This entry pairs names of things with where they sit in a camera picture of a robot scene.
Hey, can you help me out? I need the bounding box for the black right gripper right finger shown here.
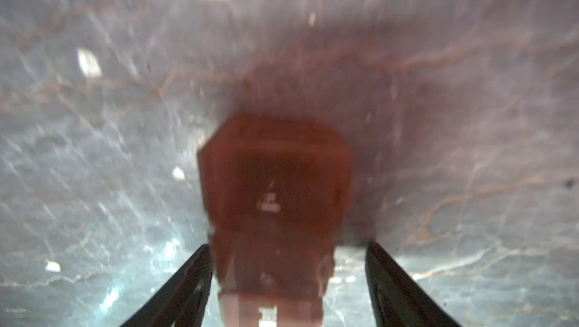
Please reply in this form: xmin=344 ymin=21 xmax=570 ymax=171
xmin=365 ymin=241 xmax=460 ymax=327

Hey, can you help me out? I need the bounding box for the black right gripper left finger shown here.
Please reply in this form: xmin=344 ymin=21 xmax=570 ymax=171
xmin=122 ymin=244 xmax=214 ymax=327

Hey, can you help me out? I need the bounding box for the red weekly pill organizer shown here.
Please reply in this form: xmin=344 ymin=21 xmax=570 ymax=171
xmin=198 ymin=113 xmax=354 ymax=326

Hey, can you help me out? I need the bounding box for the white pill on table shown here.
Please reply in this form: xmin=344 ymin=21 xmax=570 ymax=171
xmin=77 ymin=48 xmax=103 ymax=78

